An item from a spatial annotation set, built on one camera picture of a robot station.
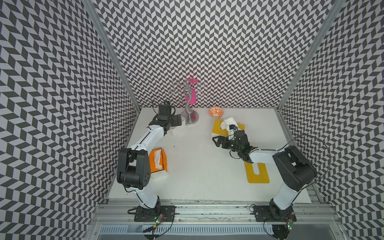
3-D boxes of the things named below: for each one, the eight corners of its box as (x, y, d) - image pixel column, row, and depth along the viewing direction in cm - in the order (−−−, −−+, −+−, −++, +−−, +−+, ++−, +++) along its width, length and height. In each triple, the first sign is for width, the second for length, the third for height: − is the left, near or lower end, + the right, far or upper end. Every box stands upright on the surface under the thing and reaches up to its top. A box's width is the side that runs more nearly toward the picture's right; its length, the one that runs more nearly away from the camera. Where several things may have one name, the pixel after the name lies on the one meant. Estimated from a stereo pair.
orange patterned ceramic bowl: (208, 116, 118) (208, 111, 114) (212, 109, 123) (212, 105, 119) (220, 120, 115) (220, 116, 111) (224, 113, 120) (225, 109, 116)
